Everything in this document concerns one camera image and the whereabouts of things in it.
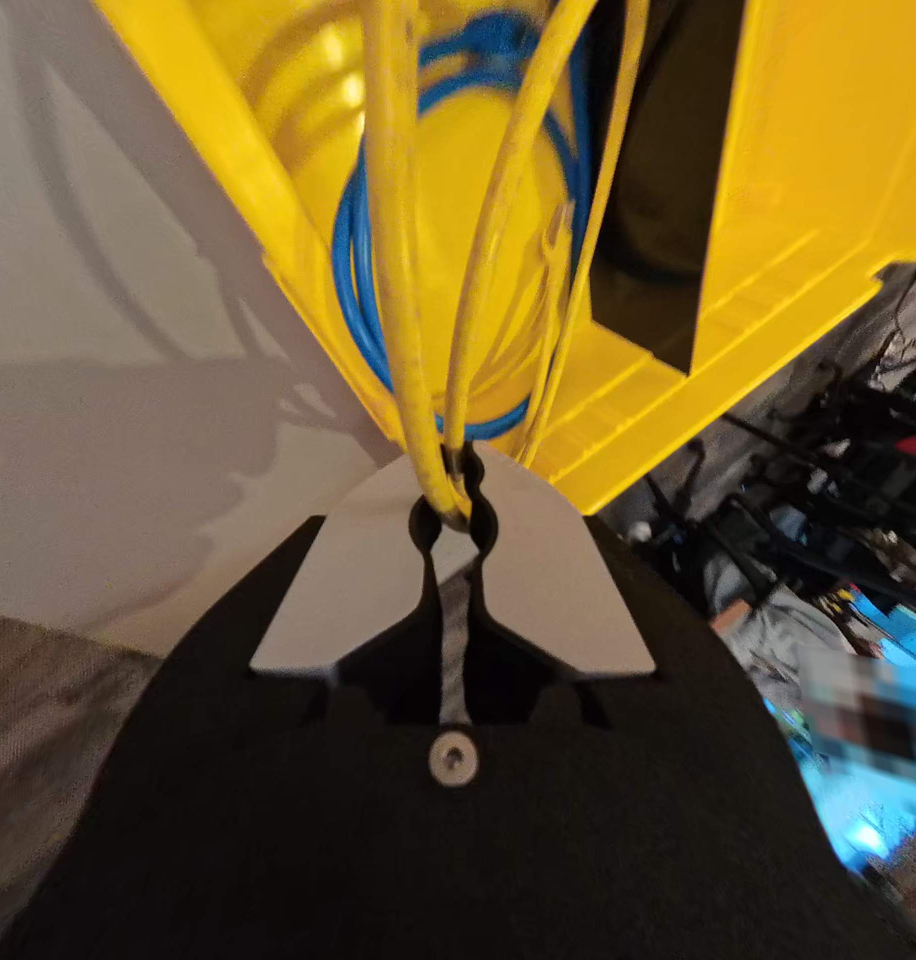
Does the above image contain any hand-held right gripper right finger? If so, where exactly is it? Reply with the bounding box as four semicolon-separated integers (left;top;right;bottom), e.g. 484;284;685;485
461;441;658;678

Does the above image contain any blue ethernet cable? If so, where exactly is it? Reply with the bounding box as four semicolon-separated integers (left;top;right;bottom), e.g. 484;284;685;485
332;11;597;444

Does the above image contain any yellow plastic bin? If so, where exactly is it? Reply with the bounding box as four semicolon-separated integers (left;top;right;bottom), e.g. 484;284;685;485
90;0;916;519

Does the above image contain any black cable tangle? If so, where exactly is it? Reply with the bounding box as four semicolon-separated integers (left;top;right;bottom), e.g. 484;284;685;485
638;360;916;624

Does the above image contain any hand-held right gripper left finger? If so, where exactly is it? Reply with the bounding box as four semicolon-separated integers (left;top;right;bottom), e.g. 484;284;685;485
249;453;459;676

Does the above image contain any yellow ethernet cable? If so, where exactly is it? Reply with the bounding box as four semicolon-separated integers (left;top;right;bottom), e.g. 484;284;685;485
360;0;651;532

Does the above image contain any black divider of yellow bin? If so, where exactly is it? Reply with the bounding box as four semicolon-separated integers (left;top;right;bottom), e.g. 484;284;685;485
589;0;747;376

